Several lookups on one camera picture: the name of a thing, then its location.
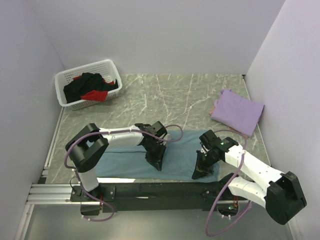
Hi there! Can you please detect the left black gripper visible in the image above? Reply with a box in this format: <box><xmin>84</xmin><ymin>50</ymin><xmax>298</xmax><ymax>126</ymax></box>
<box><xmin>143</xmin><ymin>141</ymin><xmax>167</xmax><ymax>171</ymax></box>

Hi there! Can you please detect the folded orange t shirt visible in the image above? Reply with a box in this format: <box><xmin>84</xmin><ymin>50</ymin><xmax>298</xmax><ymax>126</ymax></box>
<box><xmin>209</xmin><ymin>106</ymin><xmax>216</xmax><ymax>116</ymax></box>

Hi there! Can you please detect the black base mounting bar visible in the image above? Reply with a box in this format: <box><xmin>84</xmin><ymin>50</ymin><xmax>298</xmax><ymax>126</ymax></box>
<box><xmin>69</xmin><ymin>181</ymin><xmax>241</xmax><ymax>216</ymax></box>

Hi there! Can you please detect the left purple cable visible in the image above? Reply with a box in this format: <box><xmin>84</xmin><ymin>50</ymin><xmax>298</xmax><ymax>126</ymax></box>
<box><xmin>64</xmin><ymin>124</ymin><xmax>185</xmax><ymax>223</ymax></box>

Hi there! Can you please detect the blue t shirt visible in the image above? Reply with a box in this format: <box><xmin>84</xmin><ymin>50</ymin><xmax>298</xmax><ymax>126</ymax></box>
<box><xmin>95</xmin><ymin>130</ymin><xmax>205</xmax><ymax>181</ymax></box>

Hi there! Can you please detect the aluminium frame rail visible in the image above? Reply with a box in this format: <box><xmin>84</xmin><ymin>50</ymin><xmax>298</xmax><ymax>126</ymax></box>
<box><xmin>14</xmin><ymin>159</ymin><xmax>83</xmax><ymax>240</ymax></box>

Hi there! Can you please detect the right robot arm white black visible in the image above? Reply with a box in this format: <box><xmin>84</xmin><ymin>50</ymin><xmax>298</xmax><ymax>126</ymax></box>
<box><xmin>192</xmin><ymin>130</ymin><xmax>307</xmax><ymax>225</ymax></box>

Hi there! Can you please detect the red t shirt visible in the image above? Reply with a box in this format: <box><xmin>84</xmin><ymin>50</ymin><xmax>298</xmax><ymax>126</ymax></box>
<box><xmin>72</xmin><ymin>76</ymin><xmax>118</xmax><ymax>102</ymax></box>

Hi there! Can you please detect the folded purple t shirt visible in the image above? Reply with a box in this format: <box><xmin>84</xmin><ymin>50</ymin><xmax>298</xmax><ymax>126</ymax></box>
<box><xmin>211</xmin><ymin>88</ymin><xmax>265</xmax><ymax>137</ymax></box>

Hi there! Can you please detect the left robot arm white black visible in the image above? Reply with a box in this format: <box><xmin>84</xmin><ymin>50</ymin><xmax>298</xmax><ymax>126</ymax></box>
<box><xmin>65</xmin><ymin>121</ymin><xmax>168</xmax><ymax>201</ymax></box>

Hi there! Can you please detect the black t shirt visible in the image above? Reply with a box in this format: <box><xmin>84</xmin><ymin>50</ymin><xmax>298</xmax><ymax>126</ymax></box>
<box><xmin>63</xmin><ymin>72</ymin><xmax>121</xmax><ymax>104</ymax></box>

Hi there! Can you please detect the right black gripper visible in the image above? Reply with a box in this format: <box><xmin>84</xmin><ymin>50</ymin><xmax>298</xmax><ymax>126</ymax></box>
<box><xmin>192</xmin><ymin>150</ymin><xmax>220</xmax><ymax>180</ymax></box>

